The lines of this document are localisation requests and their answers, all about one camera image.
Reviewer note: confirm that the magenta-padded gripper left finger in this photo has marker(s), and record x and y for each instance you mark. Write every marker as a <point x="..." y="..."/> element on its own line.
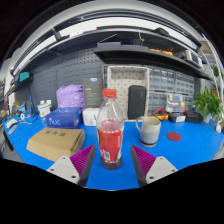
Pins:
<point x="68" y="168"/>

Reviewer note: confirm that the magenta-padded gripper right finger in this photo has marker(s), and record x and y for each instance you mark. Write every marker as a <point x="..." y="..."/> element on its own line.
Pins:
<point x="156" y="168"/>

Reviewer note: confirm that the clear bottle with red label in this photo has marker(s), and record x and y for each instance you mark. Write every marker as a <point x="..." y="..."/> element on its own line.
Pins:
<point x="110" y="140"/>

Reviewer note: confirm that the brown cardboard box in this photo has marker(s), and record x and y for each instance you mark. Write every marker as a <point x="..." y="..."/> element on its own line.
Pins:
<point x="55" y="143"/>

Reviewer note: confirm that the flat round red coaster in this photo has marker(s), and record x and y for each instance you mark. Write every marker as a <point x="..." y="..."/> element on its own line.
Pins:
<point x="174" y="136"/>

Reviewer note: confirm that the white and grey mug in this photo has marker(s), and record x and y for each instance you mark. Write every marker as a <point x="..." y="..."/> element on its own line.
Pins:
<point x="150" y="131"/>

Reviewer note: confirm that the blue carton box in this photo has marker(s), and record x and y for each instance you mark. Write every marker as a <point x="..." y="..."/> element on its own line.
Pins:
<point x="63" y="118"/>

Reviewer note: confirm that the yellow and red tool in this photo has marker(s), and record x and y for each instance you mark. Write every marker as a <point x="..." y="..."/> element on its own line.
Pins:
<point x="160" y="114"/>

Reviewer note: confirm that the black box with white label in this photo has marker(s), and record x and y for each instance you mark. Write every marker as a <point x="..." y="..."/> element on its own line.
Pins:
<point x="176" y="117"/>

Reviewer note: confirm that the small white box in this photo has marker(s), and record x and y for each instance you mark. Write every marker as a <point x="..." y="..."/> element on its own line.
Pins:
<point x="89" y="116"/>

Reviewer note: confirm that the flat black box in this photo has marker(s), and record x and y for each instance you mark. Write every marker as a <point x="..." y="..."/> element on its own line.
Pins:
<point x="194" y="117"/>

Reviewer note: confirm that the small white carton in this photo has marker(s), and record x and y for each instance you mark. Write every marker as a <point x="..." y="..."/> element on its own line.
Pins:
<point x="44" y="109"/>

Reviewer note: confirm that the clear organiser with colourful parts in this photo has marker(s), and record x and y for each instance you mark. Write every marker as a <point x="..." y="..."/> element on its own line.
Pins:
<point x="175" y="103"/>

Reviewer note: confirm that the black rounded case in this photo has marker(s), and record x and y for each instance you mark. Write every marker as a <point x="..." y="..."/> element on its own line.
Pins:
<point x="137" y="102"/>

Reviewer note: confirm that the purple plastic bag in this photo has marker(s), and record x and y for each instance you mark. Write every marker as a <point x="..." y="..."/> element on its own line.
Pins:
<point x="70" y="96"/>

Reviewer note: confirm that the dark grey upright box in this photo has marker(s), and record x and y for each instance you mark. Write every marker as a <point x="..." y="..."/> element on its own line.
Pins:
<point x="91" y="95"/>

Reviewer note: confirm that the green potted plant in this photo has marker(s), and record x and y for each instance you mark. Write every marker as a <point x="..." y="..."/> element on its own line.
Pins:
<point x="208" y="103"/>

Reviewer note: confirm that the grey small-parts drawer cabinet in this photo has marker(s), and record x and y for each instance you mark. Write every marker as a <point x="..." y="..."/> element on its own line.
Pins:
<point x="166" y="81"/>

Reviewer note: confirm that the white perforated tray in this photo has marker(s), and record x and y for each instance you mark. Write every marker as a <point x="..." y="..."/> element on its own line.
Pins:
<point x="121" y="83"/>

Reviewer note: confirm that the teal device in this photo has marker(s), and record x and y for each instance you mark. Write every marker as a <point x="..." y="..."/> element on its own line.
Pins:
<point x="24" y="77"/>

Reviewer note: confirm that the white bench instrument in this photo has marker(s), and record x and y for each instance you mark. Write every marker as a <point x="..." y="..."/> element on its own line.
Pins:
<point x="195" y="58"/>

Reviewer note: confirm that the yellow tool with red leads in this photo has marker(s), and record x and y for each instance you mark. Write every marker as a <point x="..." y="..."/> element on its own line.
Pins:
<point x="161" y="51"/>

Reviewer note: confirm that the white shelf unit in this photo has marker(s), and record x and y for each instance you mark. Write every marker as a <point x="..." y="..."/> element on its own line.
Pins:
<point x="216" y="66"/>

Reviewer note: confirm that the dark blue box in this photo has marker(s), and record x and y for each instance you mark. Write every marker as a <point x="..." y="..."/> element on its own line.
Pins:
<point x="128" y="41"/>

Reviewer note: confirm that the black pouch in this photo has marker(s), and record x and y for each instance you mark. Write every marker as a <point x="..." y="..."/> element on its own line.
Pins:
<point x="161" y="32"/>

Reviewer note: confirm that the black wall shelf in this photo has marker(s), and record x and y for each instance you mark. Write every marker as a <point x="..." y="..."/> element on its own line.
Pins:
<point x="133" y="53"/>
<point x="100" y="33"/>

